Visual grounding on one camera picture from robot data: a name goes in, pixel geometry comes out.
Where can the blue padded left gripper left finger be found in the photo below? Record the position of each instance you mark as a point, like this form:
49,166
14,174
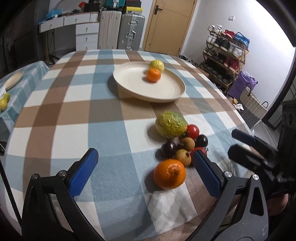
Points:
72,182

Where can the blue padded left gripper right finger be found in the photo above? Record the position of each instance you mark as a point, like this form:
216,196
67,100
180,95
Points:
214,179

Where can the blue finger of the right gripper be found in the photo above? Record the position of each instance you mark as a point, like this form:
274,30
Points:
252,141

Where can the large orange mandarin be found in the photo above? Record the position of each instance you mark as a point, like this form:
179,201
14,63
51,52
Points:
169,174

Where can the dark purple plum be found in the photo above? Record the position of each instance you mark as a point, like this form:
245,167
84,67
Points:
168,149

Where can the green bumpy fruit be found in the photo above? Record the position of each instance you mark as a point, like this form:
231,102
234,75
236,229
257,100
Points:
170,124

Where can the yellow guava fruit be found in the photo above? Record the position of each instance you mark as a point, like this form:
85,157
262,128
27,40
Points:
157,64

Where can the woven basket bag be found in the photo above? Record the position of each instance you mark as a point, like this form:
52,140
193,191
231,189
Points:
252,103

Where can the purple bag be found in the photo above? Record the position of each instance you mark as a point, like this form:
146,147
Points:
244,79

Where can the wooden shoe rack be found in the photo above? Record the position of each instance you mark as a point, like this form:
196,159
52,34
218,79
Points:
224,56

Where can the checkered brown blue tablecloth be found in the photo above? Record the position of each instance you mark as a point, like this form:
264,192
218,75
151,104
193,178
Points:
78,106

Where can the yellow lemon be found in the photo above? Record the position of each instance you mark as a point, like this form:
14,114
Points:
3,104

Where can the green lime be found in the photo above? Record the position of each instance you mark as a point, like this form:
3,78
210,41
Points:
7,97

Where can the large cream plate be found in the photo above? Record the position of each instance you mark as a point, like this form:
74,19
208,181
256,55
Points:
132,77

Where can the small cream plate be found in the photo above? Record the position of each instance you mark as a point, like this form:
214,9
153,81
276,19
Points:
13,80

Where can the wooden door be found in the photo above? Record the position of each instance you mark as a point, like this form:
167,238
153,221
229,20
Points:
167,25

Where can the silver suitcase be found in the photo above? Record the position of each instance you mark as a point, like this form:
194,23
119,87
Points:
130,31

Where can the white drawer desk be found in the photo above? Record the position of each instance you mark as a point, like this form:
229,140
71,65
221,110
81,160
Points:
73,32

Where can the beige suitcase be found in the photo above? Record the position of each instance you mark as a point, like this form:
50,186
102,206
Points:
109,25

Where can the stacked shoe boxes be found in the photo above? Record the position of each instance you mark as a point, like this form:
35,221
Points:
133,7

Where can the teal suitcase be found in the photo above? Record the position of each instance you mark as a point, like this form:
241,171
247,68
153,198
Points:
114,4

